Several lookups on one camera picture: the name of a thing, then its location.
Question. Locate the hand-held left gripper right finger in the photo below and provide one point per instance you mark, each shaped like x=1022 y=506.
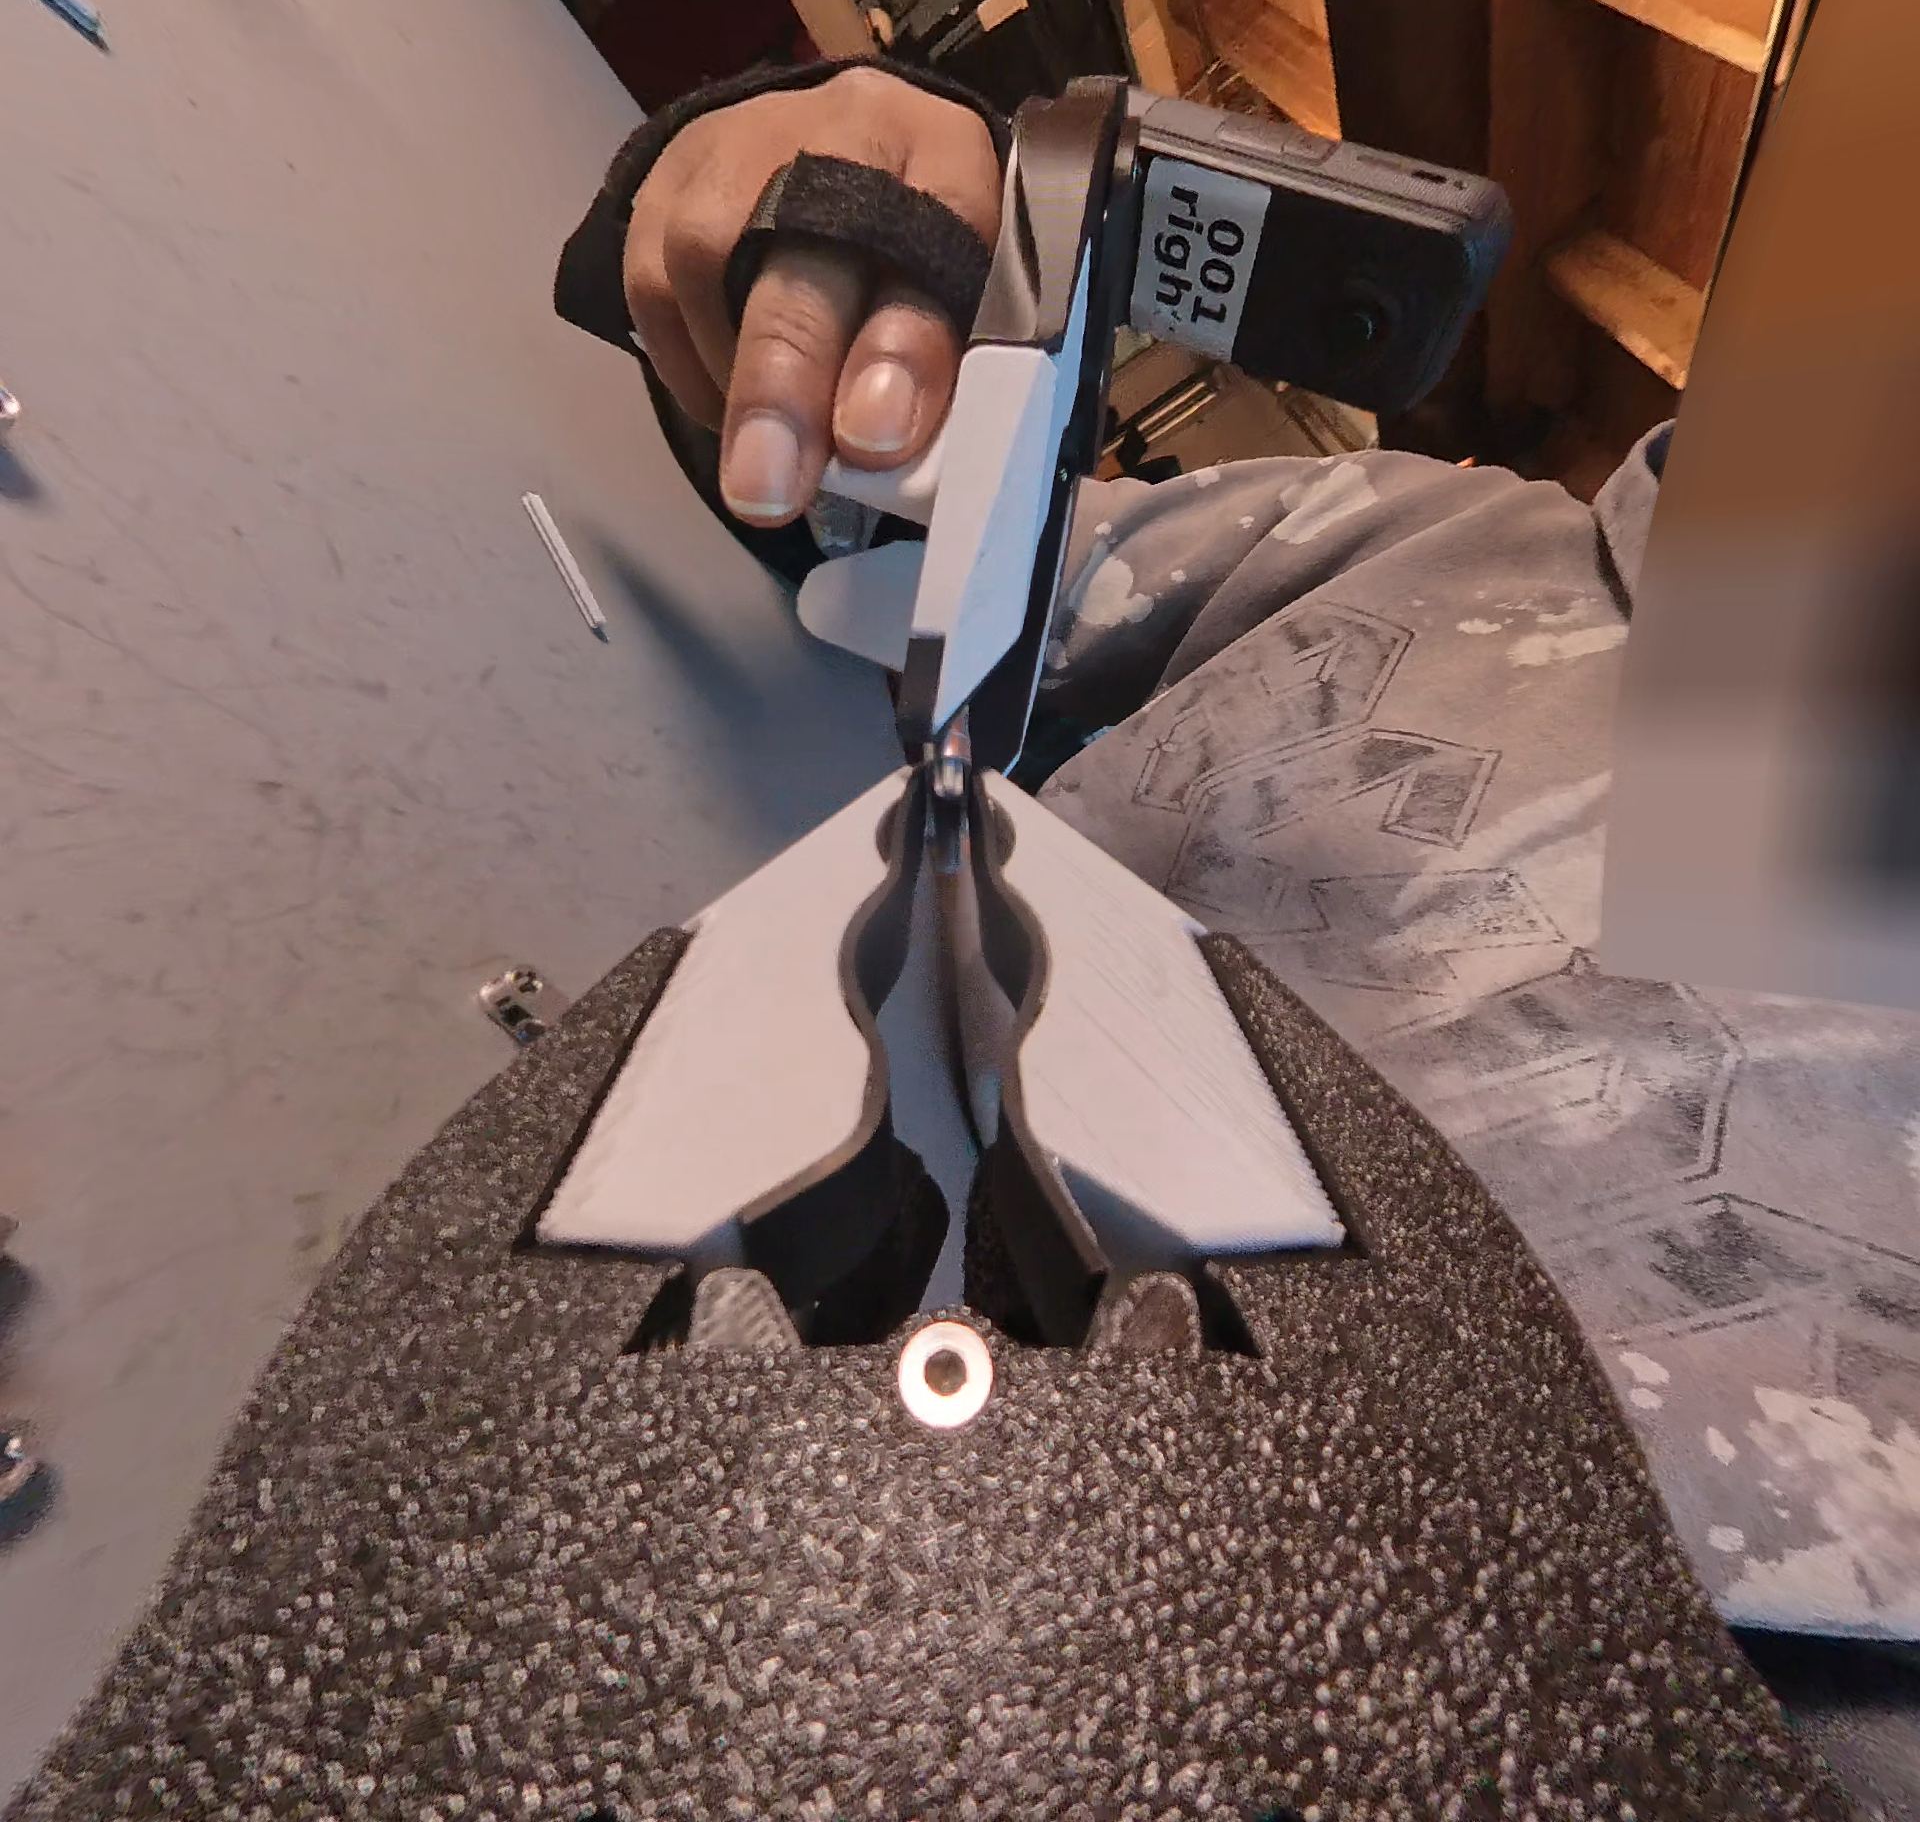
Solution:
x=1171 y=1072

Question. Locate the grey cross-hole connector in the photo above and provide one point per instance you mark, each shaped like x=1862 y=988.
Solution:
x=520 y=1003

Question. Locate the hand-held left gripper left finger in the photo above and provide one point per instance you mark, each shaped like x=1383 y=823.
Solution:
x=735 y=1059

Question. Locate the light grey toy axle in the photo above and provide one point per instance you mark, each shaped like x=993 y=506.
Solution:
x=568 y=566

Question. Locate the grey toy connector piece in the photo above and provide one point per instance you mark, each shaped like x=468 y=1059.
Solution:
x=950 y=801

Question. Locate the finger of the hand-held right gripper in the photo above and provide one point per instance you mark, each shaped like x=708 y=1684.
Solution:
x=1059 y=531
x=992 y=502

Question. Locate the person's right hand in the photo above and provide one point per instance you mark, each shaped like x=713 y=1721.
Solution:
x=707 y=202

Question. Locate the person's right forearm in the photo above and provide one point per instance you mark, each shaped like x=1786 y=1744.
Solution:
x=1352 y=547

